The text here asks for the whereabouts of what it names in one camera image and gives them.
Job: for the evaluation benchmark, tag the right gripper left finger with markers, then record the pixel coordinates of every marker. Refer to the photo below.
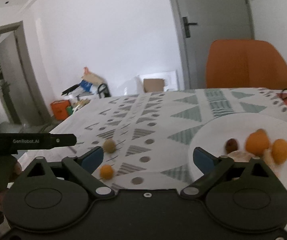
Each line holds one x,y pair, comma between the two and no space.
80,170

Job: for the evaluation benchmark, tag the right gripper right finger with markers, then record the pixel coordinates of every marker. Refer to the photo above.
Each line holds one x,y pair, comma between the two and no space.
213,169

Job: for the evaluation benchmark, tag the small kumquat orange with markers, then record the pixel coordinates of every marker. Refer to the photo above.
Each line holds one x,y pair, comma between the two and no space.
106,172

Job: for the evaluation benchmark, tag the tan longan fruit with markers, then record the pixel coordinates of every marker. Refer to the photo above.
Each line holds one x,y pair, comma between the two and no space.
109,146

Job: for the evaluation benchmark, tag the large orange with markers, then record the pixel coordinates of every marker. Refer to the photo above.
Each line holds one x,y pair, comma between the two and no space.
256,143

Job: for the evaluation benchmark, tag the large pomelo segment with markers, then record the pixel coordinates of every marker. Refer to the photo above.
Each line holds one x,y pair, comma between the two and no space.
240,156

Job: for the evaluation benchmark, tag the grey-green sofa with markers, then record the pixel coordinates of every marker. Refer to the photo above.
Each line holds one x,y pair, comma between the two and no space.
6,127

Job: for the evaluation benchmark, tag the white plate with Sweet text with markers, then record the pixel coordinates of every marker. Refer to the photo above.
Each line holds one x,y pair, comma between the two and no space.
213,136

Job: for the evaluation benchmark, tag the orange box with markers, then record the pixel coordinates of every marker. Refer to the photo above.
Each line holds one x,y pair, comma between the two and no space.
59,109

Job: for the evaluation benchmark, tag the patterned white tablecloth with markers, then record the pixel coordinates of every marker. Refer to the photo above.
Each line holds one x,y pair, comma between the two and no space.
155,133

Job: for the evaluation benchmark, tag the open grey doorway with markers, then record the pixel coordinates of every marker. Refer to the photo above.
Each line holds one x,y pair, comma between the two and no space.
19,91

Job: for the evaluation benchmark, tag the pile of bags clutter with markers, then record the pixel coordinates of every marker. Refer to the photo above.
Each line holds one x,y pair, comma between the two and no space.
90,87

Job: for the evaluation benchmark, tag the white foam board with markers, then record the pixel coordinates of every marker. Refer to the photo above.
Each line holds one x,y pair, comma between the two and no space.
170,78

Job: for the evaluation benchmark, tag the cardboard box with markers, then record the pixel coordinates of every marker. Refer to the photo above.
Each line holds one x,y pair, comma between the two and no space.
153,85

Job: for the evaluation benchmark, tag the orange chair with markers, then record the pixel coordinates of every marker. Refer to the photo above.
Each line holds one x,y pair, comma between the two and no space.
245,64

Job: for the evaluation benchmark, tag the grey door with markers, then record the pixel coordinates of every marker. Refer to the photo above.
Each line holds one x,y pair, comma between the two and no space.
217,20

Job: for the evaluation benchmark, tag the black door handle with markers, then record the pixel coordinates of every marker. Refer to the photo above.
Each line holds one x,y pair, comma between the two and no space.
187,26

